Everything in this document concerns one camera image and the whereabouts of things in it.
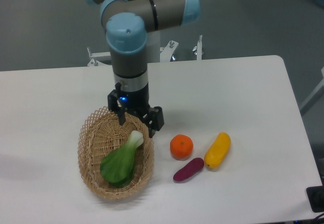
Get yellow mango fruit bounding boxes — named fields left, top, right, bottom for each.
left=204, top=132, right=231, bottom=169

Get white furniture leg at right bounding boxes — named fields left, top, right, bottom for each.
left=299, top=68, right=323, bottom=116

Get green bok choy vegetable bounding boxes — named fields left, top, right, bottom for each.
left=100, top=131, right=144, bottom=188

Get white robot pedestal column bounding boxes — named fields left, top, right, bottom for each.
left=146, top=31, right=160, bottom=63

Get woven wicker basket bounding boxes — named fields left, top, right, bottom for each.
left=77, top=106, right=154, bottom=200

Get purple sweet potato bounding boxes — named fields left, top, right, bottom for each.
left=173, top=158, right=205, bottom=182

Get orange tangerine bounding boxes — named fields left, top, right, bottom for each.
left=170, top=134, right=193, bottom=159

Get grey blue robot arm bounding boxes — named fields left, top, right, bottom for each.
left=86, top=0, right=200, bottom=136

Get black device at table edge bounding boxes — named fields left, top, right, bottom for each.
left=306, top=185, right=323, bottom=213

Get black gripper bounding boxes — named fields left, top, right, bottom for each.
left=107, top=82, right=164, bottom=138

